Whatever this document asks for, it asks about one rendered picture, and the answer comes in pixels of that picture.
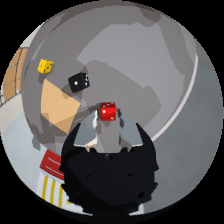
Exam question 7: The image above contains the black die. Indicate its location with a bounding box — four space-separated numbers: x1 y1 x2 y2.
68 72 90 93

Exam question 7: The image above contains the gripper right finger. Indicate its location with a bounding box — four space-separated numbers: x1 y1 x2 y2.
118 109 159 172

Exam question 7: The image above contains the red die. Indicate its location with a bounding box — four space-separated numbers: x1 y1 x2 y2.
100 102 116 121

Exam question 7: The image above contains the yellow die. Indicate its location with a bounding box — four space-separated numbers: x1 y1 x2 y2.
38 59 53 73

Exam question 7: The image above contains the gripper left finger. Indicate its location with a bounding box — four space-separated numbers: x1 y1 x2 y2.
59 109 98 173

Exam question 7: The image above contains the tan mat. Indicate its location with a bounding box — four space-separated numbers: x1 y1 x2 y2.
41 78 81 134

